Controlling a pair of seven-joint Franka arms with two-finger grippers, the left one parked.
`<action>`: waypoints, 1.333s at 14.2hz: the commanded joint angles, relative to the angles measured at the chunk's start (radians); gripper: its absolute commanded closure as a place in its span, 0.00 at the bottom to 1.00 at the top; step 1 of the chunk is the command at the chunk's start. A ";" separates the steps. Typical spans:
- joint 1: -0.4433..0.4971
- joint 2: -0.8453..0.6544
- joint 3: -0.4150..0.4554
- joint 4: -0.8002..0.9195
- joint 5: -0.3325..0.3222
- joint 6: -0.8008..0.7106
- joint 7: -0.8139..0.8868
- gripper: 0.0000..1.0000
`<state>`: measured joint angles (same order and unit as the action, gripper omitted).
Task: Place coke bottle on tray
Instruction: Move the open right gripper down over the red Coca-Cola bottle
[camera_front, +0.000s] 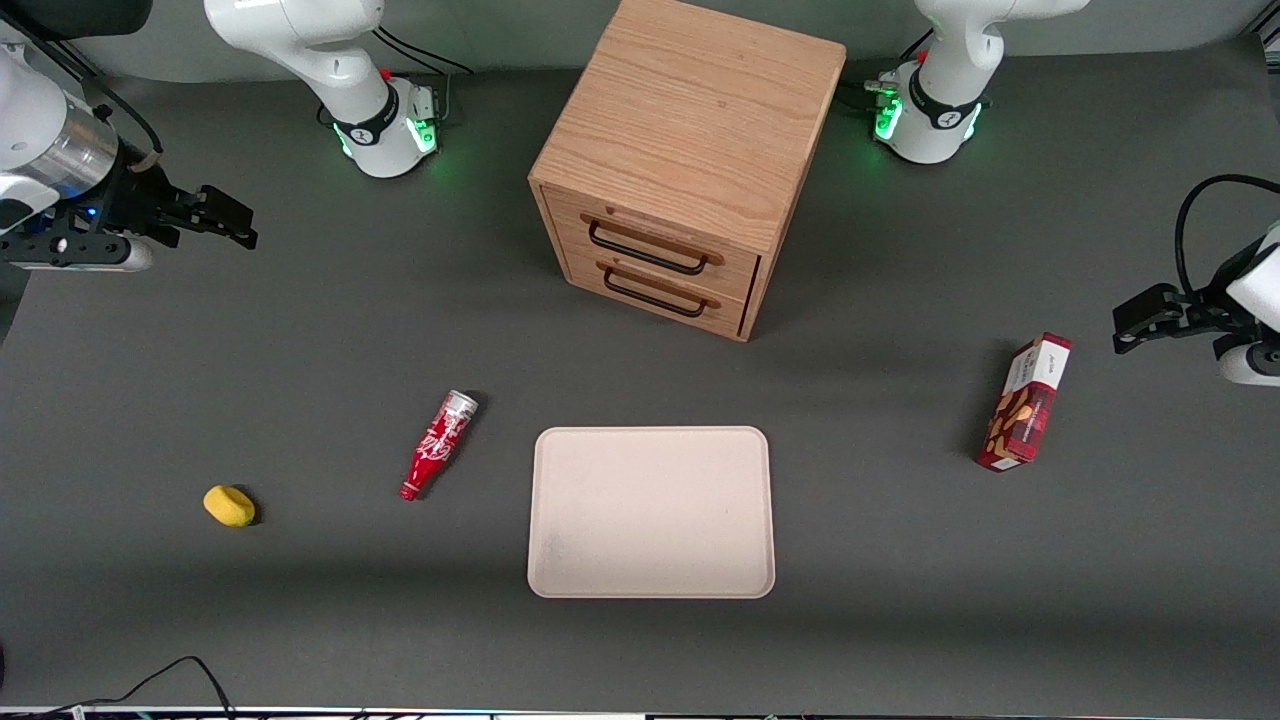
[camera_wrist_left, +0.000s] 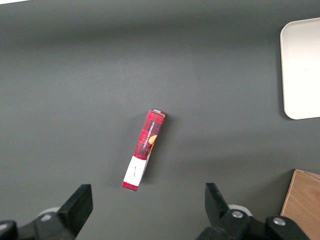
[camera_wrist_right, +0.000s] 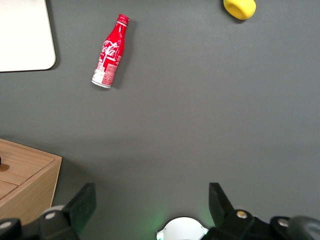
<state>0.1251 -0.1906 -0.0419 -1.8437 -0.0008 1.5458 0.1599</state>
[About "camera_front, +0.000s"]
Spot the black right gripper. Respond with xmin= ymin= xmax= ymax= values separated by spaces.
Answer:
xmin=85 ymin=150 xmax=259 ymax=250

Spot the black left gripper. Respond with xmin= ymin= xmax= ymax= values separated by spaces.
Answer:
xmin=1112 ymin=240 xmax=1267 ymax=356

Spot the red coke bottle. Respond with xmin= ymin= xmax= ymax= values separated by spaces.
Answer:
xmin=399 ymin=389 xmax=480 ymax=502

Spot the beige rectangular tray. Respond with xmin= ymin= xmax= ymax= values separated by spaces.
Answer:
xmin=527 ymin=426 xmax=777 ymax=600

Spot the red plaid cookie box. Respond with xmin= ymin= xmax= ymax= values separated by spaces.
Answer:
xmin=976 ymin=332 xmax=1074 ymax=474

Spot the small yellow lemon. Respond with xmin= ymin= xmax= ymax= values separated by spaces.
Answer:
xmin=202 ymin=484 xmax=257 ymax=529

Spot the wide wooden drawer front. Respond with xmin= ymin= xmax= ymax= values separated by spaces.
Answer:
xmin=541 ymin=186 xmax=763 ymax=303

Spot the narrow wooden drawer front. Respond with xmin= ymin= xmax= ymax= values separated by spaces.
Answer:
xmin=560 ymin=245 xmax=753 ymax=338

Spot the wooden drawer cabinet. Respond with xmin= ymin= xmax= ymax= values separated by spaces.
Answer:
xmin=528 ymin=0 xmax=849 ymax=344

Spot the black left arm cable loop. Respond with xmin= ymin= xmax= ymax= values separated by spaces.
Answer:
xmin=1174 ymin=173 xmax=1280 ymax=297

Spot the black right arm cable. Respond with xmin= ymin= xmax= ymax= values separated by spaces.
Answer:
xmin=0 ymin=12 xmax=164 ymax=161

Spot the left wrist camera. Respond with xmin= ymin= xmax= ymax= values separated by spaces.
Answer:
xmin=1214 ymin=337 xmax=1280 ymax=388

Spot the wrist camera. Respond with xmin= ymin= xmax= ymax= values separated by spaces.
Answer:
xmin=0 ymin=234 xmax=155 ymax=274
xmin=1214 ymin=337 xmax=1280 ymax=388

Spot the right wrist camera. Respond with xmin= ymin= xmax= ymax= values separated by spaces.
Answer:
xmin=0 ymin=234 xmax=155 ymax=274

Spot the grey aluminium frame rail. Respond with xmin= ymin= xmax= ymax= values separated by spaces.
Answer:
xmin=0 ymin=18 xmax=101 ymax=86

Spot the black right base cable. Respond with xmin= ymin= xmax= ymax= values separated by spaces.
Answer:
xmin=370 ymin=26 xmax=475 ymax=77

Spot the black base cable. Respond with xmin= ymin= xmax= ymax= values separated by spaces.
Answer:
xmin=370 ymin=26 xmax=475 ymax=77
xmin=836 ymin=28 xmax=937 ymax=113

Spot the black left base cable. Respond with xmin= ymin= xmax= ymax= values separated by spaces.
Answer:
xmin=836 ymin=28 xmax=937 ymax=113

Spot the long black drawer handle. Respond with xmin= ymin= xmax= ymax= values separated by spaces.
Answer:
xmin=587 ymin=220 xmax=710 ymax=277

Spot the short black drawer handle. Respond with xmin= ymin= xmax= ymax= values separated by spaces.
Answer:
xmin=602 ymin=266 xmax=708 ymax=320

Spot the thin black table cable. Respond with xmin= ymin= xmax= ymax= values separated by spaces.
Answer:
xmin=0 ymin=655 xmax=238 ymax=720

